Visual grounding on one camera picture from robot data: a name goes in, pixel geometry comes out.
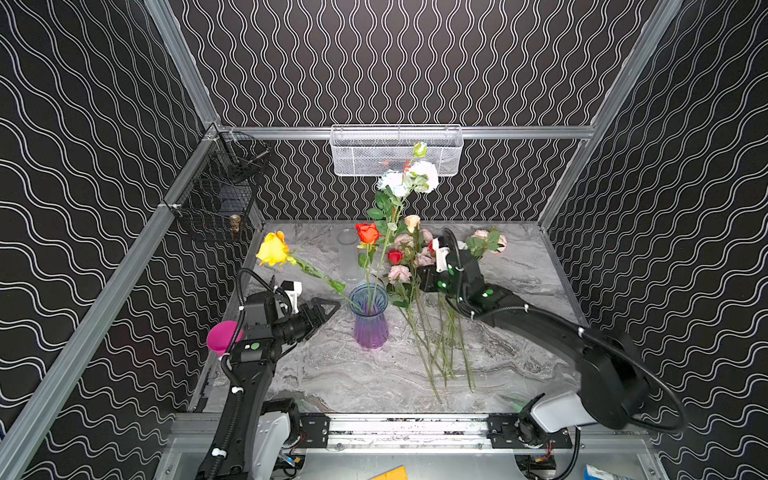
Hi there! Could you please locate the purple blue glass vase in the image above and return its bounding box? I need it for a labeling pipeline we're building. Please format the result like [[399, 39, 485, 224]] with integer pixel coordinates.
[[349, 283, 389, 350]]

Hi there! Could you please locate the pink rose spray stem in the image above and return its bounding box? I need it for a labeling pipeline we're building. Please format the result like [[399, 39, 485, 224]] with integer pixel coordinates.
[[386, 231, 443, 405]]

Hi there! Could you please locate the yellow rose stem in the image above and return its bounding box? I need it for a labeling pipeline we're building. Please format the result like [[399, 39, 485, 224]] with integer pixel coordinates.
[[256, 231, 373, 314]]

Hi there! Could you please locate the cream rose stem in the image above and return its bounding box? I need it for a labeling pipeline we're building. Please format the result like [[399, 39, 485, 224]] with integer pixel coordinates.
[[387, 215, 420, 285]]

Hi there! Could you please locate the white light-blue flower stem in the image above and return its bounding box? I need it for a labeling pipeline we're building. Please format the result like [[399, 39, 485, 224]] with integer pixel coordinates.
[[366, 141, 439, 280]]

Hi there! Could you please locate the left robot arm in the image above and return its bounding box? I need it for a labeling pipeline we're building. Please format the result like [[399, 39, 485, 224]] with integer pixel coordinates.
[[195, 291, 341, 479]]

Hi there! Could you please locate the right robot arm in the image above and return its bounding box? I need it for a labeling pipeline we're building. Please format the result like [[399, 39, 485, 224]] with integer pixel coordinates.
[[418, 229, 688, 445]]

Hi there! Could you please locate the clear glass jar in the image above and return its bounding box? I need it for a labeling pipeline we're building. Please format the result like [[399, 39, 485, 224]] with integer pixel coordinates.
[[337, 228, 362, 284]]

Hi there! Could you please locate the pink rose spray right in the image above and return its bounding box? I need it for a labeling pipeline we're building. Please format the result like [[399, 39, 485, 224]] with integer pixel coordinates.
[[460, 227, 508, 260]]

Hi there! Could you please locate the magenta silicone cup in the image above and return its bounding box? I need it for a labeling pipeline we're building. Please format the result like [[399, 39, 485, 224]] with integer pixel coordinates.
[[206, 320, 243, 357]]

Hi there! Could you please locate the brass padlock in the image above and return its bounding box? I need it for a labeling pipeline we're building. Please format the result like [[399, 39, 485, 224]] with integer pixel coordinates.
[[229, 214, 242, 235]]

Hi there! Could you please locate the blue white box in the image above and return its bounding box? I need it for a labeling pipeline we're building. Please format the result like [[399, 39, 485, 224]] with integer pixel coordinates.
[[584, 464, 632, 480]]

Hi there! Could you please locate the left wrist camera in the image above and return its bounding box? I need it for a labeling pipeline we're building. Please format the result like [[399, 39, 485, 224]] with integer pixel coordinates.
[[281, 280, 303, 314]]

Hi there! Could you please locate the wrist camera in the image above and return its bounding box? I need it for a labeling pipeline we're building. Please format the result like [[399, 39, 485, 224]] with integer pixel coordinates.
[[431, 238, 450, 273], [281, 280, 303, 314]]

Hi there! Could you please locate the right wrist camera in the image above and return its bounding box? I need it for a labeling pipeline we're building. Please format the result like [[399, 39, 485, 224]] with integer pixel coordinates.
[[431, 238, 450, 273]]

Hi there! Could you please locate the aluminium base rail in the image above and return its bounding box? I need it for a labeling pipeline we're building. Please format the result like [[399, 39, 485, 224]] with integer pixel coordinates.
[[289, 414, 652, 454]]

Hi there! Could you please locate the black wire wall basket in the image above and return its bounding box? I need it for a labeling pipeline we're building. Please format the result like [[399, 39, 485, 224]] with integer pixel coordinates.
[[172, 137, 272, 244]]

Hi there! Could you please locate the white mesh wall basket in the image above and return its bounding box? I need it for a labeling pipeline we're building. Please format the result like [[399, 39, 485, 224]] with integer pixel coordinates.
[[329, 124, 464, 177]]

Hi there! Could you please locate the yellow object below rail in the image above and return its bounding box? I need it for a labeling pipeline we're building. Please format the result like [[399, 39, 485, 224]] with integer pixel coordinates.
[[371, 466, 408, 480]]

